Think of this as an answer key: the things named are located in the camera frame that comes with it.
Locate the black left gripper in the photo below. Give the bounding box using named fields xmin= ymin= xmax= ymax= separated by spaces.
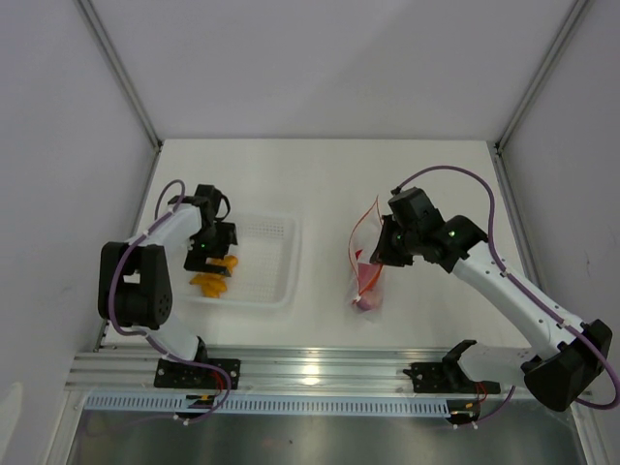
xmin=184 ymin=223 xmax=237 ymax=277

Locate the orange toy croissant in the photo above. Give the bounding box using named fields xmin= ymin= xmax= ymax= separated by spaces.
xmin=189 ymin=255 xmax=238 ymax=298

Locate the red toy bell pepper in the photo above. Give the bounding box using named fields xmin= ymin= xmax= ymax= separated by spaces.
xmin=355 ymin=248 xmax=383 ymax=295

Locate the clear zip bag orange zipper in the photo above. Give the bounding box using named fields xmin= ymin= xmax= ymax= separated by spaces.
xmin=345 ymin=197 xmax=385 ymax=321

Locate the purple toy onion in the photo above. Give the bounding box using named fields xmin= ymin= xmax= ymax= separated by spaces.
xmin=353 ymin=295 xmax=377 ymax=312

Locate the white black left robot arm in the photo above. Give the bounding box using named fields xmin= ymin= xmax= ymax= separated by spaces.
xmin=98 ymin=184 xmax=237 ymax=388

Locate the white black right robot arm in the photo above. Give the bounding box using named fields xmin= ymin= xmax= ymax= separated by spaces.
xmin=371 ymin=188 xmax=612 ymax=412

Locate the white perforated plastic basket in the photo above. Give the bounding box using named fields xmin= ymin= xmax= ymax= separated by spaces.
xmin=170 ymin=212 xmax=301 ymax=310

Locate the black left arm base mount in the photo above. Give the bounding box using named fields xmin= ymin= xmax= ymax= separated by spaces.
xmin=153 ymin=358 xmax=241 ymax=390

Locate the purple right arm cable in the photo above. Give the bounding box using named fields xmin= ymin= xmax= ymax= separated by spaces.
xmin=390 ymin=165 xmax=620 ymax=411

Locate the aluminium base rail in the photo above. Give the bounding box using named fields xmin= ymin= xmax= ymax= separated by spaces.
xmin=64 ymin=345 xmax=445 ymax=397

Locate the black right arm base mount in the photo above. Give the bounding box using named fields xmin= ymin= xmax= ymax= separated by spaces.
xmin=402 ymin=362 xmax=501 ymax=394

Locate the white slotted cable duct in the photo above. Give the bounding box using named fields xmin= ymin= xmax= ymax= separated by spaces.
xmin=84 ymin=392 xmax=450 ymax=419

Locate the aluminium frame post left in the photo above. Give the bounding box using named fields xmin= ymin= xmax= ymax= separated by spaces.
xmin=72 ymin=0 xmax=164 ymax=151

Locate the aluminium frame post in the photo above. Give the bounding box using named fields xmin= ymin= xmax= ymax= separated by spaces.
xmin=491 ymin=0 xmax=595 ymax=154
xmin=72 ymin=0 xmax=164 ymax=151

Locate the aluminium frame post right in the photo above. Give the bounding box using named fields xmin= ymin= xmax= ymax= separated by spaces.
xmin=491 ymin=0 xmax=595 ymax=154

